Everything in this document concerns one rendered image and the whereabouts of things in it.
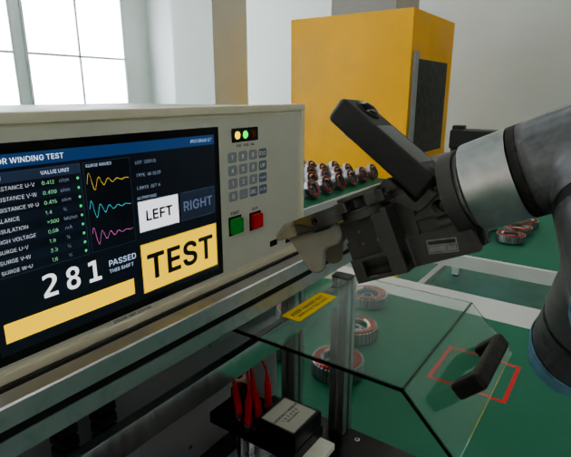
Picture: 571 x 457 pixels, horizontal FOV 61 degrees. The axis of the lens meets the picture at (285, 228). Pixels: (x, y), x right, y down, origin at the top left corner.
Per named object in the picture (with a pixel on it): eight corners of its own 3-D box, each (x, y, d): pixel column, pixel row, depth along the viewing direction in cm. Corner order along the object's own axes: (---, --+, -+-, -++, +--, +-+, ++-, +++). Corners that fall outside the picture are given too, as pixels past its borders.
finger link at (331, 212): (289, 238, 47) (364, 213, 42) (284, 224, 47) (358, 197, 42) (314, 228, 51) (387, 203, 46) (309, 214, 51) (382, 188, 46)
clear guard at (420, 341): (511, 354, 63) (517, 312, 61) (457, 466, 44) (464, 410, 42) (302, 296, 81) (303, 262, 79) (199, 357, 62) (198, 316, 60)
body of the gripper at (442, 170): (350, 286, 45) (477, 257, 38) (319, 200, 45) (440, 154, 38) (384, 264, 51) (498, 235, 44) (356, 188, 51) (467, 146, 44)
